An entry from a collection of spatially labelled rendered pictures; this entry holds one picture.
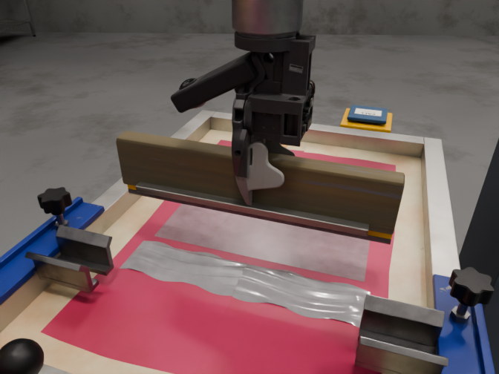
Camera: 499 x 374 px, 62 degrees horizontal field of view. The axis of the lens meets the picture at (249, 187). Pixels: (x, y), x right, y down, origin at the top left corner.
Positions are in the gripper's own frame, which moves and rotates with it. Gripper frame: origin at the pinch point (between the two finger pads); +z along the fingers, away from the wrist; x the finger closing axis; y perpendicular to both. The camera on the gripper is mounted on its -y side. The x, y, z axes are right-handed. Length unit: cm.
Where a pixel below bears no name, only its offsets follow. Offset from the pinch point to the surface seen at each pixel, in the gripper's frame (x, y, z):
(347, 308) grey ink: -5.0, 15.1, 13.0
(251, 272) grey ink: -2.5, 1.1, 12.9
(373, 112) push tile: 67, 13, 12
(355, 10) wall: 681, -49, 75
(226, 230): 6.6, -6.4, 13.6
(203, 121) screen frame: 42, -26, 10
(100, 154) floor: 181, -176, 109
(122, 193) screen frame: 6.8, -26.0, 10.0
